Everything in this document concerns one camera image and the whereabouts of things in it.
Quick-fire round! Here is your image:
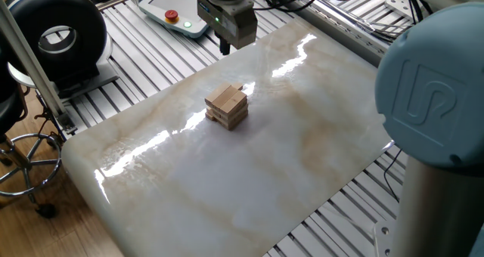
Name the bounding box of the grey Schunk gripper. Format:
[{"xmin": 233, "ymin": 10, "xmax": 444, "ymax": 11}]
[{"xmin": 195, "ymin": 0, "xmax": 259, "ymax": 57}]

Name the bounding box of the black cable bundle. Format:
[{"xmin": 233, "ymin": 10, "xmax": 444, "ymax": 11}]
[{"xmin": 251, "ymin": 0, "xmax": 434, "ymax": 45}]

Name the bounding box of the grey perforated corner plate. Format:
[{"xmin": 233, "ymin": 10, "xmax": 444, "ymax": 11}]
[{"xmin": 383, "ymin": 0, "xmax": 414, "ymax": 13}]

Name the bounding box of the black stool with chrome ring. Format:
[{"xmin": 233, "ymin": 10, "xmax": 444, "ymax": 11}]
[{"xmin": 0, "ymin": 29, "xmax": 64, "ymax": 219}]

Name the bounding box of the white teach pendant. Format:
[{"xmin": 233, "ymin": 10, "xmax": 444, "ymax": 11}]
[{"xmin": 138, "ymin": 0, "xmax": 210, "ymax": 39}]

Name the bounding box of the white beige marble board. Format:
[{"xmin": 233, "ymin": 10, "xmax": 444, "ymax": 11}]
[{"xmin": 60, "ymin": 17, "xmax": 396, "ymax": 257}]

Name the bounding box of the black ring device, white base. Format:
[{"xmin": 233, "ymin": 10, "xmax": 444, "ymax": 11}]
[{"xmin": 6, "ymin": 0, "xmax": 120, "ymax": 99}]

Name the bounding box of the thin black cable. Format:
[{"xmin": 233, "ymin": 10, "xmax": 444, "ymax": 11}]
[{"xmin": 383, "ymin": 148, "xmax": 404, "ymax": 204}]

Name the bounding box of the grey robot mounting plate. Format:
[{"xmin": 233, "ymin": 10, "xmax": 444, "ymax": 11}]
[{"xmin": 373, "ymin": 218, "xmax": 402, "ymax": 257}]

